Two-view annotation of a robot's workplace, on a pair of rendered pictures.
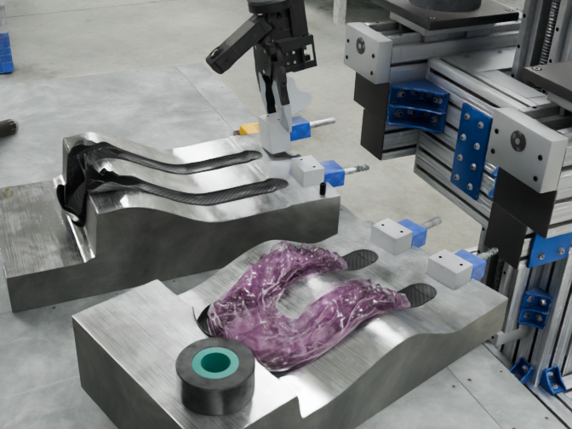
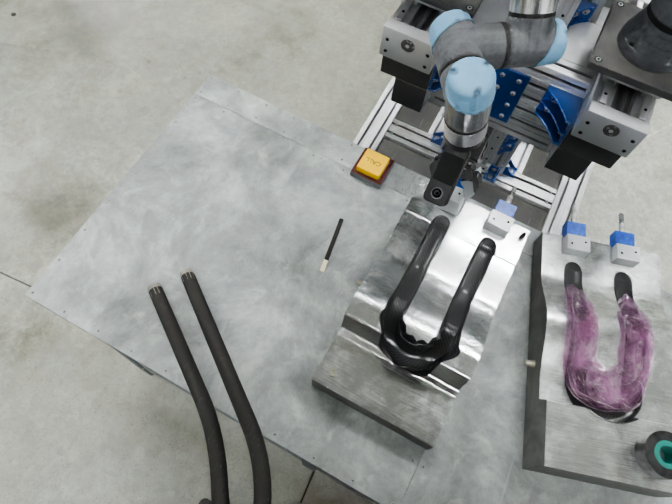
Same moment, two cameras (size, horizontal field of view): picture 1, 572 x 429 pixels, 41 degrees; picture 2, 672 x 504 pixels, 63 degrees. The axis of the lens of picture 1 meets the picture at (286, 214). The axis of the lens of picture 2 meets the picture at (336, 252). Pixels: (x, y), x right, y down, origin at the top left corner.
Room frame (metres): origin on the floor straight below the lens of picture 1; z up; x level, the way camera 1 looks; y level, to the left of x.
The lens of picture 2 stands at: (0.91, 0.61, 1.92)
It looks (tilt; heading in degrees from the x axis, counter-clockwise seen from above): 66 degrees down; 317
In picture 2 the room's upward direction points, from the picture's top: 7 degrees clockwise
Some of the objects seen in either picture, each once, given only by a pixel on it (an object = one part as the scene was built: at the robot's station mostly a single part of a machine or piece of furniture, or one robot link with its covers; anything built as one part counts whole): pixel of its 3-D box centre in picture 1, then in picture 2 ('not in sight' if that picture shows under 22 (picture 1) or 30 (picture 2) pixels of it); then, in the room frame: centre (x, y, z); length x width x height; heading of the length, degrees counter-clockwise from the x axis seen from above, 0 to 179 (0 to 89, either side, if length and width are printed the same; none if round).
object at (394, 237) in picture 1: (411, 233); (573, 229); (1.00, -0.19, 0.86); 0.13 x 0.05 x 0.05; 132
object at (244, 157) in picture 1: (171, 169); (439, 290); (1.06, 0.18, 0.92); 0.35 x 0.16 x 0.09; 115
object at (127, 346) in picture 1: (306, 323); (601, 351); (0.77, -0.03, 0.86); 0.50 x 0.26 x 0.11; 132
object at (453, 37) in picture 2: not in sight; (465, 47); (1.31, -0.01, 1.24); 0.11 x 0.11 x 0.08; 62
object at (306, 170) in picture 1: (333, 173); (504, 209); (1.12, -0.07, 0.89); 0.13 x 0.05 x 0.05; 115
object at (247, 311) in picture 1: (306, 292); (608, 343); (0.78, -0.03, 0.90); 0.26 x 0.18 x 0.08; 132
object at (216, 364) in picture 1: (215, 374); (662, 455); (0.59, 0.06, 0.93); 0.08 x 0.08 x 0.04
